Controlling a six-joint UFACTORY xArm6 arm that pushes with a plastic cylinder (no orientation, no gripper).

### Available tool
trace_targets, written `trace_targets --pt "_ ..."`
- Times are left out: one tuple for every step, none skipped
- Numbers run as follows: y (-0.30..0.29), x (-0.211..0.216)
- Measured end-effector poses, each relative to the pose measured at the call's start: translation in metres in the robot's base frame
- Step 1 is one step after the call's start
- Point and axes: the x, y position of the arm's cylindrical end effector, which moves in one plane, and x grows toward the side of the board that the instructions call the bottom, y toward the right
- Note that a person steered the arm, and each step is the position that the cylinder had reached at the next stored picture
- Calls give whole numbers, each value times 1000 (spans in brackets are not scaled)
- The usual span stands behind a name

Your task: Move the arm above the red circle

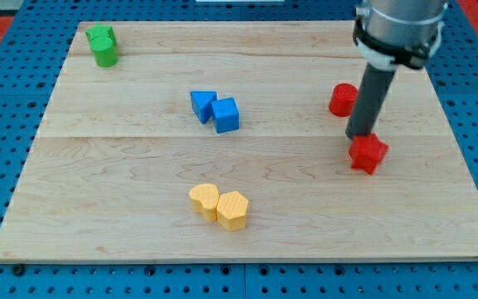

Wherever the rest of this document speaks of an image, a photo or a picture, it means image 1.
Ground blue cube block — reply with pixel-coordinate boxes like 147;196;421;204
212;97;240;134

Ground yellow hexagon block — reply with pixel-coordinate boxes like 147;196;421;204
217;191;249;231

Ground yellow heart block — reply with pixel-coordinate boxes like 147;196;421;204
188;184;220;222

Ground blue triangle block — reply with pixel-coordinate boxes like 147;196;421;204
189;91;217;125

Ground light wooden board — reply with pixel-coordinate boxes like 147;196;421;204
0;22;478;264

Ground red cylinder block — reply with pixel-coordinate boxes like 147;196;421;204
329;83;359;117

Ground red star block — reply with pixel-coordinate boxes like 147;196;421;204
349;134;389;175

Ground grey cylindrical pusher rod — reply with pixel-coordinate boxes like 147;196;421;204
345;63;396;140

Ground green block behind cylinder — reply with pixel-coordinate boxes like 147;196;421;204
85;23;117;46

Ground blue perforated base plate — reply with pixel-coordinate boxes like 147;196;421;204
0;1;478;298

